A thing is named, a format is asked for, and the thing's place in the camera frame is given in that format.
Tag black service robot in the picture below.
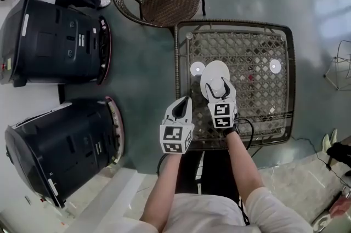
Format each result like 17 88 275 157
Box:
0 0 112 88
4 95 126 209

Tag black cable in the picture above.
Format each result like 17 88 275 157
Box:
233 117 351 186

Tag black wrist strap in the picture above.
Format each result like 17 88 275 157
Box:
223 125 240 137

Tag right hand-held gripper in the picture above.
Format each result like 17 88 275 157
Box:
205 77 238 129

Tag white round plate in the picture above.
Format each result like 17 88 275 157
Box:
199 60 230 103

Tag person's left forearm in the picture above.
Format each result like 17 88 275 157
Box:
139 154 182 230

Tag wicker glass-top table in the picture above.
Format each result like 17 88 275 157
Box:
174 18 296 151

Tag person's white shirt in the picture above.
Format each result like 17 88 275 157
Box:
63 186 313 233

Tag person's right forearm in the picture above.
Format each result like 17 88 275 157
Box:
226 132 265 200

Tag white round side table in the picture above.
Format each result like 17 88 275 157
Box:
323 39 351 92

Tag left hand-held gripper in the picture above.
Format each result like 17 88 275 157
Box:
160 96 195 155

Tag person's black trousers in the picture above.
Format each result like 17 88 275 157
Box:
175 149 245 203

